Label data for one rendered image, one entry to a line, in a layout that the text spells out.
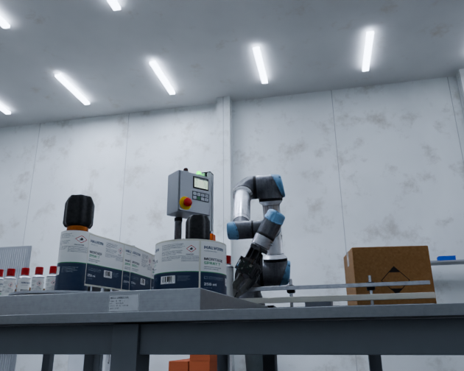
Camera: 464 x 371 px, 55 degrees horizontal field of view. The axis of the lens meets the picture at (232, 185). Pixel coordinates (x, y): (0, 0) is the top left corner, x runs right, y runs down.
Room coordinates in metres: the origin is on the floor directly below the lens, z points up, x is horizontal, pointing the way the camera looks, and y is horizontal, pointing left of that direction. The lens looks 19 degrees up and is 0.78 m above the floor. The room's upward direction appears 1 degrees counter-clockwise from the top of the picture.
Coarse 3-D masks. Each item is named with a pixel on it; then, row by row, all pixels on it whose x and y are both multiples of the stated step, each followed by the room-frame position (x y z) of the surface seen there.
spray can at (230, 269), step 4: (228, 256) 1.75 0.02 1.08; (228, 260) 1.75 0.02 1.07; (228, 264) 1.75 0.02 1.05; (228, 268) 1.74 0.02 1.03; (232, 268) 1.75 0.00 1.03; (228, 272) 1.74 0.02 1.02; (232, 272) 1.75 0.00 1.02; (228, 276) 1.74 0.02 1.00; (232, 276) 1.75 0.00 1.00; (228, 280) 1.74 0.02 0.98; (232, 280) 1.75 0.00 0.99; (228, 284) 1.74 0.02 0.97; (228, 288) 1.74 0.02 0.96; (232, 288) 1.75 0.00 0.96; (228, 292) 1.74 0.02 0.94; (232, 292) 1.75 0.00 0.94; (232, 296) 1.75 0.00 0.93
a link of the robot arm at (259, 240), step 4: (256, 236) 1.67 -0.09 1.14; (260, 236) 1.66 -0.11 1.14; (264, 236) 1.66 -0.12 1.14; (252, 240) 1.69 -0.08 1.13; (256, 240) 1.67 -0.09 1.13; (260, 240) 1.66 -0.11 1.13; (264, 240) 1.66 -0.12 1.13; (268, 240) 1.67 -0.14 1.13; (256, 244) 1.68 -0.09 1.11; (260, 244) 1.67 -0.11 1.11; (264, 244) 1.67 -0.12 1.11; (268, 244) 1.68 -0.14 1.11; (272, 244) 1.69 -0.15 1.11; (264, 248) 1.68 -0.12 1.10; (268, 248) 1.69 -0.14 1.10
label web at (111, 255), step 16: (96, 240) 1.27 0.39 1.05; (112, 240) 1.34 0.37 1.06; (96, 256) 1.28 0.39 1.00; (112, 256) 1.34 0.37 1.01; (128, 256) 1.42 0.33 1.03; (96, 272) 1.29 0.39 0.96; (112, 272) 1.35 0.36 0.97; (128, 272) 1.42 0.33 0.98; (112, 288) 1.36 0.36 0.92; (128, 288) 1.43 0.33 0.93
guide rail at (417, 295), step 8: (312, 296) 1.62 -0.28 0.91; (320, 296) 1.61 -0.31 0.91; (328, 296) 1.60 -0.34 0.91; (336, 296) 1.60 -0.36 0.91; (344, 296) 1.59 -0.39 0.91; (352, 296) 1.58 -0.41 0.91; (360, 296) 1.57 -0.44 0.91; (368, 296) 1.57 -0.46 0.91; (376, 296) 1.56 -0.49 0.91; (384, 296) 1.55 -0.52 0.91; (392, 296) 1.55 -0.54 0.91; (400, 296) 1.54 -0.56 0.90; (408, 296) 1.53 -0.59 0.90; (416, 296) 1.52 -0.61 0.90; (424, 296) 1.52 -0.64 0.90; (432, 296) 1.51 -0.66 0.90
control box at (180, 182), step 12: (168, 180) 1.88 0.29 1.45; (180, 180) 1.81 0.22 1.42; (192, 180) 1.85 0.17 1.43; (168, 192) 1.87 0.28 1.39; (180, 192) 1.81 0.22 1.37; (204, 192) 1.89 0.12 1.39; (168, 204) 1.87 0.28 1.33; (180, 204) 1.81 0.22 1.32; (192, 204) 1.85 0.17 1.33; (204, 204) 1.89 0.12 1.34; (180, 216) 1.90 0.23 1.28
